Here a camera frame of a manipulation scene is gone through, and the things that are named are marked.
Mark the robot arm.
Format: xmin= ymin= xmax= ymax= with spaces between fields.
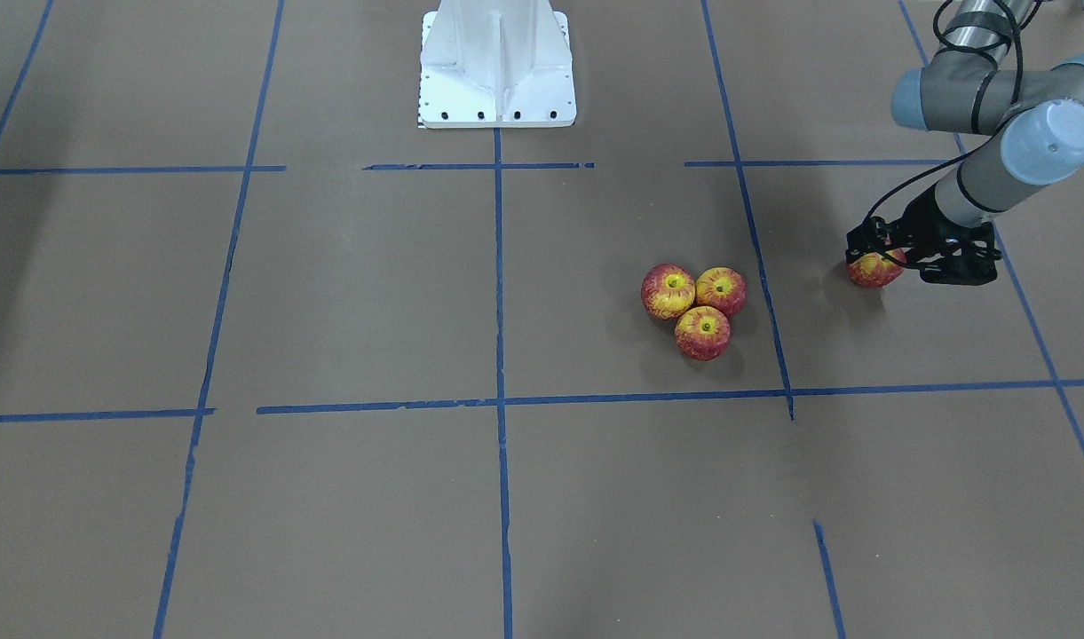
xmin=843 ymin=1 xmax=1084 ymax=286

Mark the front base apple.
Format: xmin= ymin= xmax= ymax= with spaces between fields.
xmin=673 ymin=306 xmax=732 ymax=361

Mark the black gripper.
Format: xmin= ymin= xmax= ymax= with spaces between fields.
xmin=846 ymin=186 xmax=960 ymax=271

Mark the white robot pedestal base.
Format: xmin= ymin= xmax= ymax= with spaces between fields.
xmin=417 ymin=1 xmax=578 ymax=130

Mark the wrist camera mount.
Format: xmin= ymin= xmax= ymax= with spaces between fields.
xmin=906 ymin=221 xmax=1001 ymax=286

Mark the base apple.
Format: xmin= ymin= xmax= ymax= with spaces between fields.
xmin=640 ymin=263 xmax=696 ymax=320
xmin=673 ymin=306 xmax=732 ymax=361
xmin=694 ymin=266 xmax=748 ymax=317

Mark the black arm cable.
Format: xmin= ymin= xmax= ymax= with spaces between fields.
xmin=861 ymin=0 xmax=1044 ymax=233

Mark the red yellow apple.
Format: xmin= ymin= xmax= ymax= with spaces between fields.
xmin=846 ymin=252 xmax=904 ymax=287

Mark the rear base apple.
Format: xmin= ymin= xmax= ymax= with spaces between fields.
xmin=694 ymin=266 xmax=748 ymax=317

